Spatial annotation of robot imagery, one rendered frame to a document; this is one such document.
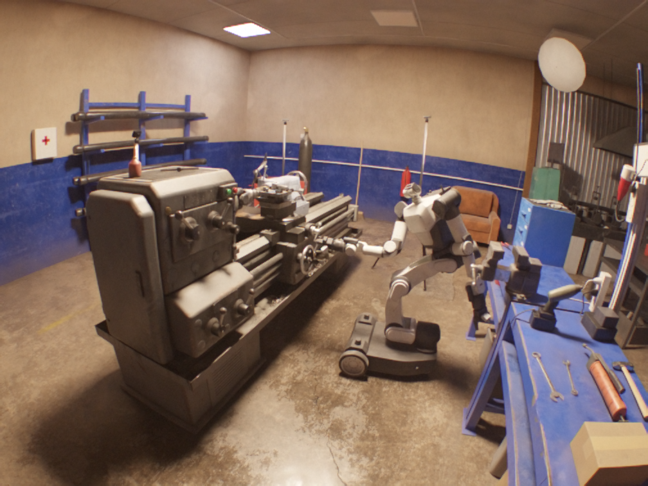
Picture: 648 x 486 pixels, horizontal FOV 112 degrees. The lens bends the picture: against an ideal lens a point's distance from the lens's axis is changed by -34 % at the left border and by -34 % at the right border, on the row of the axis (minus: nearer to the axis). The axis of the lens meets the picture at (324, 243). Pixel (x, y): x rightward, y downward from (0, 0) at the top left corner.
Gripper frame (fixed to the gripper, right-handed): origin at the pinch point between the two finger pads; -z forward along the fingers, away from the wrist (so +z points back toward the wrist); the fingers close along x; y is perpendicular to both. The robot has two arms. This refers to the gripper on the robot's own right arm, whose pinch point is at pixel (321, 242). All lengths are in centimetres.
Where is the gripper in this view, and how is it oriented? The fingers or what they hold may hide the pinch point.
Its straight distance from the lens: 229.3
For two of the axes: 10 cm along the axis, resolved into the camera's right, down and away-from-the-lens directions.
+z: 9.3, 1.7, -3.3
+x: 2.1, 5.0, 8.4
